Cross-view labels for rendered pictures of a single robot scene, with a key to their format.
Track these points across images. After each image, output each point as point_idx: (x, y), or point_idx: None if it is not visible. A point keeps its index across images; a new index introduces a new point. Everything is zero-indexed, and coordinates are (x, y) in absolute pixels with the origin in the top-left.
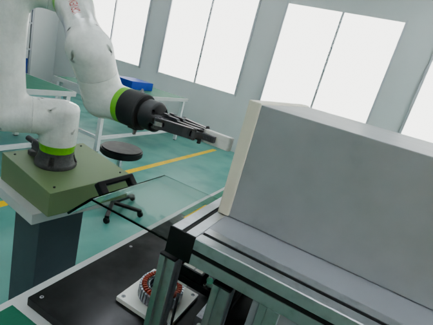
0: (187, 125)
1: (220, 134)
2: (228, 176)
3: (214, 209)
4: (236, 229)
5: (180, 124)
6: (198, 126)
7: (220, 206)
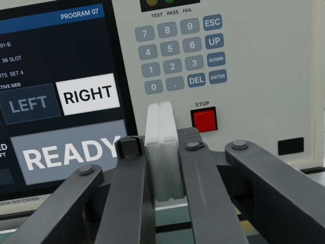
0: (225, 190)
1: (170, 113)
2: (324, 95)
3: (324, 172)
4: (324, 142)
5: (308, 182)
6: (121, 185)
7: (323, 153)
